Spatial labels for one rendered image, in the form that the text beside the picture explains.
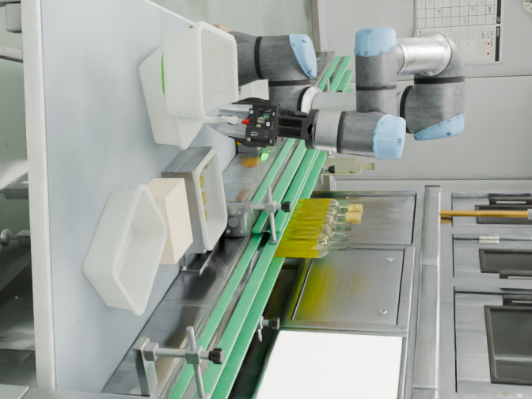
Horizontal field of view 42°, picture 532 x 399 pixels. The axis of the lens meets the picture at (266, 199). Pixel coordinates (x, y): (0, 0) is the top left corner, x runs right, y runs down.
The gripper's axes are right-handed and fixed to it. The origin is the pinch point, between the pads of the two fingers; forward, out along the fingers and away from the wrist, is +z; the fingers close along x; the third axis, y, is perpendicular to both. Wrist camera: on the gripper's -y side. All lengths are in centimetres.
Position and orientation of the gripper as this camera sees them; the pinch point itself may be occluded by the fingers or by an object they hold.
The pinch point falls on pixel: (213, 117)
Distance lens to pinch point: 129.8
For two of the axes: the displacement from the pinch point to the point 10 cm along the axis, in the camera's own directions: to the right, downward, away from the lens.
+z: -9.6, -1.3, 2.3
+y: -2.5, 1.1, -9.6
